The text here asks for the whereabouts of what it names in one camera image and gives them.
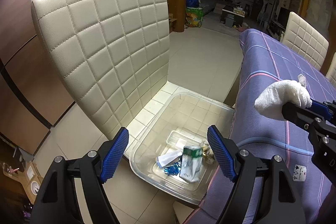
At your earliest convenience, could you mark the blue foil wrapper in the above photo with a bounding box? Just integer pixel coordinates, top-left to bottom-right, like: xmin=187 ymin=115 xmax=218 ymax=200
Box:
xmin=163 ymin=164 xmax=182 ymax=175

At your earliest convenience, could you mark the cream gold snack wrapper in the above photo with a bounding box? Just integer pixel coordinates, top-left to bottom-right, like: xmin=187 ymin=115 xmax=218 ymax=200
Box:
xmin=200 ymin=141 xmax=216 ymax=165

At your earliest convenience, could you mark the white and blue wrapper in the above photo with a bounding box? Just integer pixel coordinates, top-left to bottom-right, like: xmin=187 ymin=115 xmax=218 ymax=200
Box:
xmin=157 ymin=152 xmax=183 ymax=168

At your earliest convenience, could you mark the cream quilted chair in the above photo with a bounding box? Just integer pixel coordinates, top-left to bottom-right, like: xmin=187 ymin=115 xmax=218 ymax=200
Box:
xmin=280 ymin=11 xmax=329 ymax=71
xmin=325 ymin=52 xmax=336 ymax=80
xmin=31 ymin=0 xmax=237 ymax=224

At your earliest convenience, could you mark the purple plaid tablecloth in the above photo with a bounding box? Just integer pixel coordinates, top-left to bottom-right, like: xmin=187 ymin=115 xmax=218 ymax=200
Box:
xmin=184 ymin=28 xmax=336 ymax=224

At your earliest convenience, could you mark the printed cardboard box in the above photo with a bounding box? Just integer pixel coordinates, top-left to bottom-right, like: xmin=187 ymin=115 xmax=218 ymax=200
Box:
xmin=22 ymin=161 xmax=45 ymax=205

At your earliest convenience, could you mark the green white packet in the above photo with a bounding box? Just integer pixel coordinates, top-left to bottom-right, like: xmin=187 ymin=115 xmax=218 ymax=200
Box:
xmin=179 ymin=146 xmax=204 ymax=183

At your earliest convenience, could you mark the dark coffee table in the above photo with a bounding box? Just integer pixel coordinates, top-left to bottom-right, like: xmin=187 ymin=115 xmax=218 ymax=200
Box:
xmin=221 ymin=2 xmax=249 ymax=26

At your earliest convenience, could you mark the clear plastic tray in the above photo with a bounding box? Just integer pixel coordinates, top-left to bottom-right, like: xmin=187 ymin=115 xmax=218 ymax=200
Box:
xmin=167 ymin=129 xmax=208 ymax=149

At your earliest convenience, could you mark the white tissue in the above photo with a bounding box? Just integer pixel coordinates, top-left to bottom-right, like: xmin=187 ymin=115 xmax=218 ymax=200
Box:
xmin=254 ymin=78 xmax=312 ymax=118

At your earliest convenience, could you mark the grey sofa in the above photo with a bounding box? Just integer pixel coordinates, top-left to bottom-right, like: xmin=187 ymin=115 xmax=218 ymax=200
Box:
xmin=196 ymin=0 xmax=224 ymax=16

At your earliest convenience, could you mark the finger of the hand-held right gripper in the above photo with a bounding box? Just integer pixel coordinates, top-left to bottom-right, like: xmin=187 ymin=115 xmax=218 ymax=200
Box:
xmin=282 ymin=101 xmax=325 ymax=133
xmin=304 ymin=100 xmax=336 ymax=122

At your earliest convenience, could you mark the brown wooden cabinet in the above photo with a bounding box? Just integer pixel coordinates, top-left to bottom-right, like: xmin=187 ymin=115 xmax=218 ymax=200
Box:
xmin=0 ymin=0 xmax=76 ymax=156

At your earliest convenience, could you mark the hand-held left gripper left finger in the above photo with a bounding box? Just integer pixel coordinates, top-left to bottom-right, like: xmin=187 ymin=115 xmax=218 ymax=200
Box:
xmin=30 ymin=126 xmax=130 ymax=224

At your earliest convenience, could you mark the colourful shopping bag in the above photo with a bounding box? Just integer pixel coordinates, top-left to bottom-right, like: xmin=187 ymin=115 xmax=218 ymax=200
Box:
xmin=185 ymin=7 xmax=204 ymax=28

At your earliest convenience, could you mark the small silver foil packet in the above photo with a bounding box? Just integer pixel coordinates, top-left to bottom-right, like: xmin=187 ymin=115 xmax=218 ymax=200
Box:
xmin=297 ymin=74 xmax=308 ymax=88

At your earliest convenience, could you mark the pile of cardboard boxes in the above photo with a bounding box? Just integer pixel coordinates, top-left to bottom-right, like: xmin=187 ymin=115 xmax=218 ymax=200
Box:
xmin=168 ymin=13 xmax=178 ymax=33

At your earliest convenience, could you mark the clear plastic bin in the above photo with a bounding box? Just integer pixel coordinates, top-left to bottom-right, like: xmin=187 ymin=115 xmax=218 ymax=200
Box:
xmin=129 ymin=91 xmax=237 ymax=206

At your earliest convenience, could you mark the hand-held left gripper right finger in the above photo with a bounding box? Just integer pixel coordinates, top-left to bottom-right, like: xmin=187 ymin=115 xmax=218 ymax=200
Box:
xmin=206 ymin=125 xmax=306 ymax=224

